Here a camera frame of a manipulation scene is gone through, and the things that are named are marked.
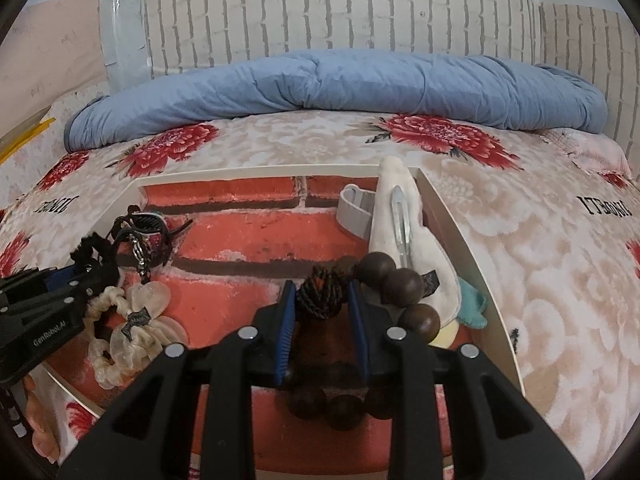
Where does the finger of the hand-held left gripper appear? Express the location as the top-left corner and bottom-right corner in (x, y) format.
(0, 259), (122, 322)
(0, 266), (87, 295)

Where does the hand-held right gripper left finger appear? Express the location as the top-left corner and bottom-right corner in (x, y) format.
(55, 280), (301, 480)

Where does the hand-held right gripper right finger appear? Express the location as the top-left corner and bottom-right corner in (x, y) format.
(347, 280), (586, 480)

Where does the black hair tie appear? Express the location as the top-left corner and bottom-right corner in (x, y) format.
(70, 232), (118, 273)

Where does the dark wooden bead bracelet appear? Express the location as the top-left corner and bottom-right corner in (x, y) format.
(287, 252), (442, 433)

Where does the black hair clip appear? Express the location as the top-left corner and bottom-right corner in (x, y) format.
(107, 205), (195, 283)

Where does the cream scrunchie with clear hearts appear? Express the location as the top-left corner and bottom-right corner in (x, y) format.
(85, 280), (188, 391)

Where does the brick-patterned white-rimmed tray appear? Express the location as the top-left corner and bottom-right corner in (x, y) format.
(42, 164), (526, 480)

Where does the person's left hand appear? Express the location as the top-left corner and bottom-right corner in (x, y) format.
(22, 372), (63, 463)

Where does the pale yellow round piece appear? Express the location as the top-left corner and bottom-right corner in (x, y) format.
(430, 320), (458, 348)

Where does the silver metal clip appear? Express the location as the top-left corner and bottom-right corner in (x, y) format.
(391, 185), (418, 268)

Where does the teal fabric piece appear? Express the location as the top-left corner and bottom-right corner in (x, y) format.
(457, 277), (488, 330)

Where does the grey plastic clip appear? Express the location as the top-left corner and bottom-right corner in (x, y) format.
(337, 184), (377, 237)

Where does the white fabric pouch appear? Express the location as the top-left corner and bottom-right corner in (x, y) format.
(369, 156), (463, 331)

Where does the yellow plastic strip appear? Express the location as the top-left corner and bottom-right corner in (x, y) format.
(0, 117), (57, 163)

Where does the blue quilt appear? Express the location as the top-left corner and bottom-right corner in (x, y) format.
(64, 50), (608, 153)

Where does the clear plastic container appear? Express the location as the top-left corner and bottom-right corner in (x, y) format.
(99, 0), (151, 96)

